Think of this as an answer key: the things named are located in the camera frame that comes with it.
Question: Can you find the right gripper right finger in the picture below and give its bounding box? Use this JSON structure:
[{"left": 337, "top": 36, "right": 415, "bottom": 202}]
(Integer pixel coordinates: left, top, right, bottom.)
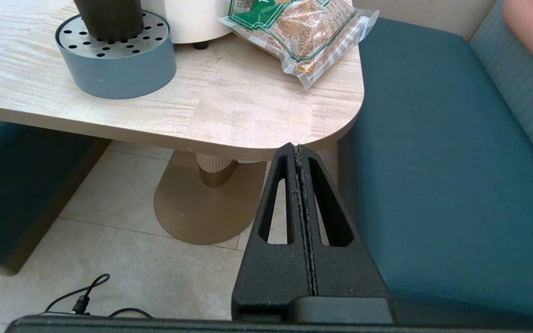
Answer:
[{"left": 298, "top": 144, "right": 391, "bottom": 299}]

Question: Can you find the blue bench with short bolster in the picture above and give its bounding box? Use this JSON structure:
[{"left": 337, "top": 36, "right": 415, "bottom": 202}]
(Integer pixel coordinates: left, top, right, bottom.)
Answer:
[{"left": 338, "top": 0, "right": 533, "bottom": 324}]

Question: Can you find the golden table pedestal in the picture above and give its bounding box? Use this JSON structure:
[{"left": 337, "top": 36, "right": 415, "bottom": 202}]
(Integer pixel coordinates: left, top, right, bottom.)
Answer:
[{"left": 154, "top": 150, "right": 267, "bottom": 246}]

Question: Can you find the black plastic cup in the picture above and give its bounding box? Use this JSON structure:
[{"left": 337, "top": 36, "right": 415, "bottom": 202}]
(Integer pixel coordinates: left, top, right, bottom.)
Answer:
[{"left": 73, "top": 0, "right": 144, "bottom": 42}]

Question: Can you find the black cable on floor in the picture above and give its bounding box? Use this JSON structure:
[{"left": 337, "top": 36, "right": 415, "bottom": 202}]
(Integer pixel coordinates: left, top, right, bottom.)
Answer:
[{"left": 44, "top": 274, "right": 154, "bottom": 320}]

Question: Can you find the blue bench with long bolster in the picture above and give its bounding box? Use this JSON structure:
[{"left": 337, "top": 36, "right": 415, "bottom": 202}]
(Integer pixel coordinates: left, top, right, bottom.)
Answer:
[{"left": 0, "top": 116, "right": 111, "bottom": 277}]

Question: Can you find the large grey perforated drip tray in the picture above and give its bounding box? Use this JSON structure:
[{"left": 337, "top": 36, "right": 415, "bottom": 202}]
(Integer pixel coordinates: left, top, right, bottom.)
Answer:
[{"left": 55, "top": 10, "right": 177, "bottom": 99}]

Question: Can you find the large dark tea dispenser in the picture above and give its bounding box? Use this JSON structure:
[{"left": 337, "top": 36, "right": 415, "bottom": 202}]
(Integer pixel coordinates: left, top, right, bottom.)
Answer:
[{"left": 142, "top": 0, "right": 235, "bottom": 50}]

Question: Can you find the green printed snack bag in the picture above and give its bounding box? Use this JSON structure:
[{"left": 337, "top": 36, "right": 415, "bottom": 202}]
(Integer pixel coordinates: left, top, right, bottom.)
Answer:
[{"left": 218, "top": 0, "right": 380, "bottom": 91}]

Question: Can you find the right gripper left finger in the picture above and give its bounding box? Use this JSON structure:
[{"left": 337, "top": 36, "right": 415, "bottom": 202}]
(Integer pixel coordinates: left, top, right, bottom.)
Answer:
[{"left": 232, "top": 142, "right": 316, "bottom": 321}]

